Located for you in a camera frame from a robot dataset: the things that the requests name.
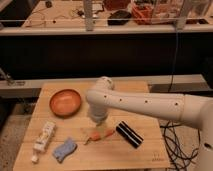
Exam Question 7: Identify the orange toy carrot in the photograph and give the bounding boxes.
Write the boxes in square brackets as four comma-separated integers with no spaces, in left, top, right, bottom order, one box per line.
[85,129,115,145]

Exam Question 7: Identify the black cloth item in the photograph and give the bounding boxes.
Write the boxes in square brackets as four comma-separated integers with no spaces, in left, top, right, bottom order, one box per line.
[107,10,131,26]

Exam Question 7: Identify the black floor cables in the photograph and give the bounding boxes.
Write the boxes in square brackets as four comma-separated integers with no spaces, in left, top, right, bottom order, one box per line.
[160,120,202,171]

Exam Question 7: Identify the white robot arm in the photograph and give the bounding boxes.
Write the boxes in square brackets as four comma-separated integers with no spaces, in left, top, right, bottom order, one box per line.
[85,77,213,171]

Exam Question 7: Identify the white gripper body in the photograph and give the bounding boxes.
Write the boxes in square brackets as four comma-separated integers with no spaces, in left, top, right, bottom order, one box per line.
[88,108,108,125]

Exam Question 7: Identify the orange wooden bowl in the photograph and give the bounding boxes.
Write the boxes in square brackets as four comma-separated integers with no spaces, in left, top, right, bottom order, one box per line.
[49,89,81,117]

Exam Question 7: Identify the grey metal post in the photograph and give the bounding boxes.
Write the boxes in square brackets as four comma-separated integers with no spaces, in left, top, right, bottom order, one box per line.
[83,0,93,31]

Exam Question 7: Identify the orange crate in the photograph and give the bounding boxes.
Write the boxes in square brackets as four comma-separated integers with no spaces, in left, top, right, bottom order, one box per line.
[132,5,152,25]

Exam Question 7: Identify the wooden board table top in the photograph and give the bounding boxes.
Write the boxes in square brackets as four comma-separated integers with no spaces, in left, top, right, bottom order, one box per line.
[13,81,169,171]

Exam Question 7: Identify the white toothpaste tube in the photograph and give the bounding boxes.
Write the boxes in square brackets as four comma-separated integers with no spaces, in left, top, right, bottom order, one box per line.
[31,122,56,163]

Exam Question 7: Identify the metal clamp bracket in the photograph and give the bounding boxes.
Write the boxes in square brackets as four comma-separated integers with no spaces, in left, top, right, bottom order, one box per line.
[0,67,25,86]

